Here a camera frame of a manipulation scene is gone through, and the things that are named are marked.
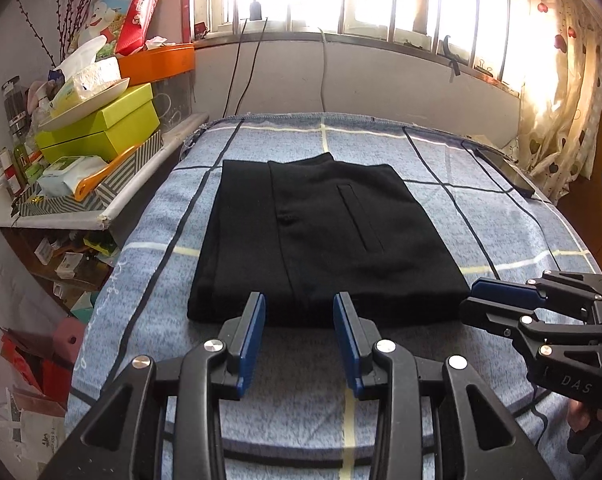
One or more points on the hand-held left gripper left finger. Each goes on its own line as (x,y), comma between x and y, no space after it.
(251,340)

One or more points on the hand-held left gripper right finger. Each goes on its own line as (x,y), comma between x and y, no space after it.
(346,340)

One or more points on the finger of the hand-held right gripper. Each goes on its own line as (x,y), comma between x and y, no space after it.
(501,291)
(486,316)

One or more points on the black pants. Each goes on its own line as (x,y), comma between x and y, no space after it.
(306,240)

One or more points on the person's right hand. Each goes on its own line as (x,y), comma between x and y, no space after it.
(588,415)

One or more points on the black phone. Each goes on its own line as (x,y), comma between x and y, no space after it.
(506,172)

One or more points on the blue plaid bed sheet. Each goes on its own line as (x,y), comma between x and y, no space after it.
(146,270)

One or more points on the teal box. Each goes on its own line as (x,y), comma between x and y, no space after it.
(83,307)

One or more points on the pink roll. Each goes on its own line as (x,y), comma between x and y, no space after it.
(68,340)

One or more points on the cream heart print curtain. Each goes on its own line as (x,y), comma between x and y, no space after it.
(566,110)

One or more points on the heap of small shelf boxes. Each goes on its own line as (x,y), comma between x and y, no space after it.
(76,257)

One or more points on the grey striped box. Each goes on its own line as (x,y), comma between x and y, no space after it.
(131,167)

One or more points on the plain red paper bag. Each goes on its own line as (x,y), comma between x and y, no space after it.
(36,365)

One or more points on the white shelf board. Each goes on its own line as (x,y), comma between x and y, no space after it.
(183,132)

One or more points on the orange plastic tool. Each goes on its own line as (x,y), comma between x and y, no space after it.
(101,177)

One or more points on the black binder clip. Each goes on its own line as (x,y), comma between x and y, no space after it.
(486,69)

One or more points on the white paper bag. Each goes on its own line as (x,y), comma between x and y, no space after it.
(38,425)

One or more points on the black hook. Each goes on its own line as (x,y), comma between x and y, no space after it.
(450,55)

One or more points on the wet wipes pack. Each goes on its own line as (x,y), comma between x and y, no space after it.
(68,175)

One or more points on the green box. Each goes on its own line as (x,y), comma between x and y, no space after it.
(126,110)
(96,145)

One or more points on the clear plastic box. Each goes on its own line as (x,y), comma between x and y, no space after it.
(173,102)

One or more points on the white plate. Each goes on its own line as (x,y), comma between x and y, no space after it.
(81,112)

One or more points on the green glass bottle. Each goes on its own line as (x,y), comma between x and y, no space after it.
(21,167)

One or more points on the orange box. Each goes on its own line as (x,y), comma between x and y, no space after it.
(156,65)

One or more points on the group of small cosmetic bottles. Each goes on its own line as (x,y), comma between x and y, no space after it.
(3,180)

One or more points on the green white tissue pack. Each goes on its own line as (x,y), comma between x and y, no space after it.
(86,82)

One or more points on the black charger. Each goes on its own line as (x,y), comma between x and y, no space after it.
(255,10)

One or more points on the dark glass jar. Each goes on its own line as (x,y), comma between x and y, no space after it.
(13,105)

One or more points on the red paper bag with print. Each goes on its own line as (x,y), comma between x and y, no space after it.
(143,10)

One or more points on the cartoon printed box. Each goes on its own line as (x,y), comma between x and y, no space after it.
(108,5)

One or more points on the dry twig branches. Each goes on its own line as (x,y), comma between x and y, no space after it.
(66,10)

